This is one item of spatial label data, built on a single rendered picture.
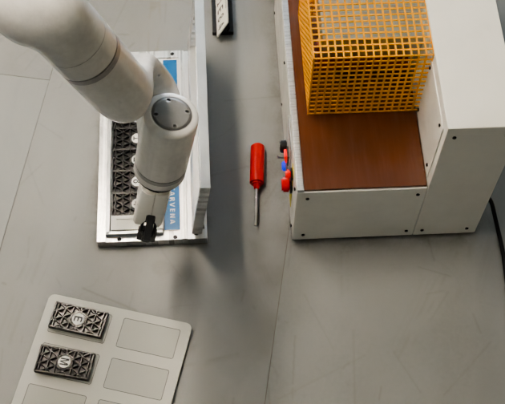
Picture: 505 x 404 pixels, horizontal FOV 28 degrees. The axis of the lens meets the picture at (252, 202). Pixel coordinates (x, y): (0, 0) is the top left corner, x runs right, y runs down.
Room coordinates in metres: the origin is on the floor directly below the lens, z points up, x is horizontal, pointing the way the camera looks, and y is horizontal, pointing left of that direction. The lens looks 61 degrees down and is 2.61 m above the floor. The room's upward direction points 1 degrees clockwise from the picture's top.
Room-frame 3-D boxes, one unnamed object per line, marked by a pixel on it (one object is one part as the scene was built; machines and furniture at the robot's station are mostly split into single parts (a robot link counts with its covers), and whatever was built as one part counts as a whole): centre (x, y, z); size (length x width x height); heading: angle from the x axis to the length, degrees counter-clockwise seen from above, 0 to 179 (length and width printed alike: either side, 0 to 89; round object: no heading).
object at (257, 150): (0.97, -0.01, 0.91); 0.18 x 0.03 x 0.03; 0
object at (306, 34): (1.12, -0.19, 1.19); 0.23 x 0.20 x 0.17; 4
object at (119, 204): (0.91, 0.22, 0.93); 0.10 x 0.05 x 0.01; 94
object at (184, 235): (1.06, 0.20, 0.92); 0.44 x 0.21 x 0.04; 4
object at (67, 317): (0.68, 0.31, 0.92); 0.10 x 0.05 x 0.01; 79
